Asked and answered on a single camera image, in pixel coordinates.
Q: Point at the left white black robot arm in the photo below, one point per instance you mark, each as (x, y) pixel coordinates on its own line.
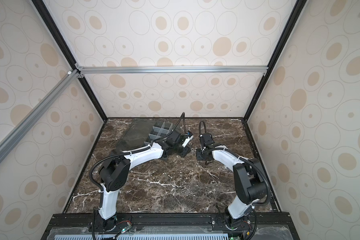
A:
(111, 173)

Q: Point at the horizontal aluminium frame bar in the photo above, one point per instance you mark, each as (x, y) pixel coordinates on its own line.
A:
(176, 69)

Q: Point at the diagonal aluminium frame bar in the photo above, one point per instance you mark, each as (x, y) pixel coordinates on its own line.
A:
(14, 137)

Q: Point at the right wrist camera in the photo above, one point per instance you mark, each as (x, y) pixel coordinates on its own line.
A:
(206, 140)

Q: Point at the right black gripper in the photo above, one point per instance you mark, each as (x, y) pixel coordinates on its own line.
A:
(204, 154)

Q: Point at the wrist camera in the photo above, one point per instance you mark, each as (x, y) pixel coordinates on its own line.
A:
(189, 136)
(206, 140)

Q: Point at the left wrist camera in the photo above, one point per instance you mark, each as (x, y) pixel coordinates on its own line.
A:
(189, 136)

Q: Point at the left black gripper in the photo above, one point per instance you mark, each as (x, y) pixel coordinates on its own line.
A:
(185, 152)

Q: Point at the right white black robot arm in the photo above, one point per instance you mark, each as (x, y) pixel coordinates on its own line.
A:
(251, 184)

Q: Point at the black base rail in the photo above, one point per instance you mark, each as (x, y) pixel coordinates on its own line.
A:
(195, 226)

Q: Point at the clear compartment organizer box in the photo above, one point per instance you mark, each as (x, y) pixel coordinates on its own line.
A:
(141, 132)

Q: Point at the pile of black screws nuts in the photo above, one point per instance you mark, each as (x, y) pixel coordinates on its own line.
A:
(193, 147)

